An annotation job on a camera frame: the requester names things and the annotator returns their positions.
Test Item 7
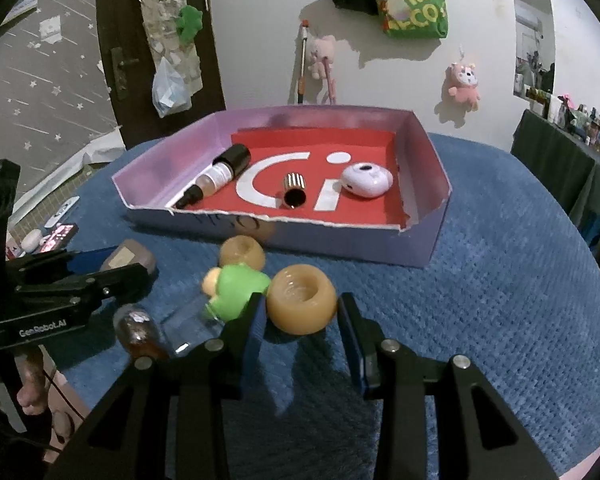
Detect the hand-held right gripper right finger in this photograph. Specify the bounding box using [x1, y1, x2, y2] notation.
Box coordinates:
[337, 292, 553, 480]

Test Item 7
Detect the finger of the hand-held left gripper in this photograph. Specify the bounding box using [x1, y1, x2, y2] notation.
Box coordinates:
[7, 246, 118, 286]
[17, 265, 153, 306]

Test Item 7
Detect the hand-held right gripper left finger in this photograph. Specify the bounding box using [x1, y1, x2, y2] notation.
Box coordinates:
[45, 292, 268, 480]

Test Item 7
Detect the taupe compact case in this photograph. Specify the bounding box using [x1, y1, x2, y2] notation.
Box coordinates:
[99, 239, 157, 276]

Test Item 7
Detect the green rubber toy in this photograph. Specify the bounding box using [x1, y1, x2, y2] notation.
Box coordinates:
[201, 264, 273, 322]

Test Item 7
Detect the brown round glass bottle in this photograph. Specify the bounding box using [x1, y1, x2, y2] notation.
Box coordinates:
[112, 304, 172, 361]

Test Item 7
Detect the purple cardboard box red liner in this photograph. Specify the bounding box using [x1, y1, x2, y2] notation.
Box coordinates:
[111, 105, 453, 268]

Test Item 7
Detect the gold studded cap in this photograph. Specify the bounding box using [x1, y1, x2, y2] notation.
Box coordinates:
[279, 172, 308, 210]

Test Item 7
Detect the pink rounded gadget case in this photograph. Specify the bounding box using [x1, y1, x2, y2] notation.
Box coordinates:
[341, 162, 394, 201]

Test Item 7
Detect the black-capped labelled dropper bottle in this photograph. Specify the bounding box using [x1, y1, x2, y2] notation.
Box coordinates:
[174, 144, 252, 210]

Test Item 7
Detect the person's left hand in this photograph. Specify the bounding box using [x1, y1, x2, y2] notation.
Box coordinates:
[0, 347, 76, 441]

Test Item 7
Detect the pink packet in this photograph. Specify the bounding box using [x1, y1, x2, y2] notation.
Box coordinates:
[40, 222, 79, 253]

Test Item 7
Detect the clear plastic bag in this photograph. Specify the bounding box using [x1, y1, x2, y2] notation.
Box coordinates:
[151, 55, 193, 118]

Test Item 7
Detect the dark brown door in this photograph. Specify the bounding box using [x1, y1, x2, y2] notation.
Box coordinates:
[96, 0, 228, 151]

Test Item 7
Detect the clear hanging organizer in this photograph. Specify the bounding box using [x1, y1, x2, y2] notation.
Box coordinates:
[131, 0, 206, 106]

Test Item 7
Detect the green plush toy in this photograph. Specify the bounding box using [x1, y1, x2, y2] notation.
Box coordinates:
[175, 4, 204, 43]

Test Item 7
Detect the pink bed sheet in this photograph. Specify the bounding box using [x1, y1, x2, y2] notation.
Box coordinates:
[45, 365, 600, 480]

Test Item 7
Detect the pink plush bear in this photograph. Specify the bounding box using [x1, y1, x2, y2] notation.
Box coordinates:
[446, 62, 482, 110]

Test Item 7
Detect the pink plush piglet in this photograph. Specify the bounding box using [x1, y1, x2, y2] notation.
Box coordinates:
[307, 35, 338, 103]

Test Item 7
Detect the row of figurines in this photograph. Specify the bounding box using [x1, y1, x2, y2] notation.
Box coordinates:
[525, 87, 600, 168]

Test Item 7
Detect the green shopping bag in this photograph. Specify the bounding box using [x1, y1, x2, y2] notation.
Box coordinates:
[377, 0, 450, 41]

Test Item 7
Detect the door handle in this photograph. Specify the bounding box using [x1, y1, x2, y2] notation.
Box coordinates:
[109, 47, 141, 101]

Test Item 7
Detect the wall mirror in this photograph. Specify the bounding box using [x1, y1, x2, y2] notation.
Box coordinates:
[507, 0, 556, 106]

